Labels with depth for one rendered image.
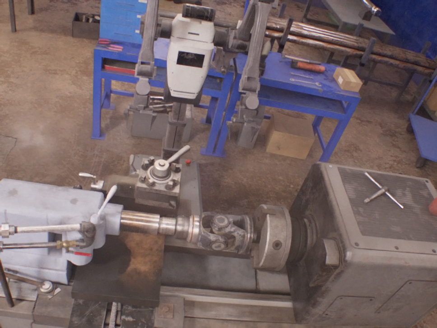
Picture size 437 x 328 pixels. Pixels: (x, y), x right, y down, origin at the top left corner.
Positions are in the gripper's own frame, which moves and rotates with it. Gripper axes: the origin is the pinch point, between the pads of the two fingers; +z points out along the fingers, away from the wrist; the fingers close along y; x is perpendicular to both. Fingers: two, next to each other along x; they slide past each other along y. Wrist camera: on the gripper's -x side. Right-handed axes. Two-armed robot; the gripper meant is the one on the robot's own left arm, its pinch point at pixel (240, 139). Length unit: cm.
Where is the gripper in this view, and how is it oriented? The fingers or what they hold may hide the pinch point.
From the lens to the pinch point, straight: 171.5
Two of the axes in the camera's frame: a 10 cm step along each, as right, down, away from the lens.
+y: 9.7, 1.0, 2.2
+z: -1.4, 9.7, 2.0
